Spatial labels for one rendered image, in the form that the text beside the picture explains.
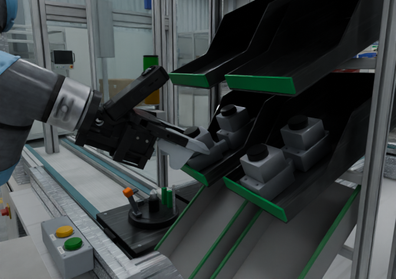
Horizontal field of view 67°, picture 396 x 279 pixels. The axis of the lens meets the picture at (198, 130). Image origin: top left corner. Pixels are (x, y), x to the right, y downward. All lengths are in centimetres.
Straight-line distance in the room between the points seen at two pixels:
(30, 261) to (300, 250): 73
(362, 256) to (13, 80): 54
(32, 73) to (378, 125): 47
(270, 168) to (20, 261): 78
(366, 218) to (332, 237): 6
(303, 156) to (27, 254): 82
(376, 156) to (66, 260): 66
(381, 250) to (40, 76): 97
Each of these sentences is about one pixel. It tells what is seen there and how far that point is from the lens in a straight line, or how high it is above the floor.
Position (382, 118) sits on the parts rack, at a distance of 45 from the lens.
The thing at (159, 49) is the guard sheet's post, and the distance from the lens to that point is 101.
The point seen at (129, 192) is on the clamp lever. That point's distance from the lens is 80.
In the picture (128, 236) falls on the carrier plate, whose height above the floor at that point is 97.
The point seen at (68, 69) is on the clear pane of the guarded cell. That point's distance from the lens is 209.
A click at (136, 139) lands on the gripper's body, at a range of 49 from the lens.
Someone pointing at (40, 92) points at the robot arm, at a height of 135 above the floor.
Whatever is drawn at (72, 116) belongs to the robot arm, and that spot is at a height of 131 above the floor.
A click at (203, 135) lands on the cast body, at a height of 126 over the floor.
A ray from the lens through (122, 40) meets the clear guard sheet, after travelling 125.
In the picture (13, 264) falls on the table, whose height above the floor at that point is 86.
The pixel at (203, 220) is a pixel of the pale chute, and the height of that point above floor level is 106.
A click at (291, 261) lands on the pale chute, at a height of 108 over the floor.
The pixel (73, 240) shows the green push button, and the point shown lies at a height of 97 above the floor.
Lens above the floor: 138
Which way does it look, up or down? 12 degrees down
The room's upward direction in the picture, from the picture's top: straight up
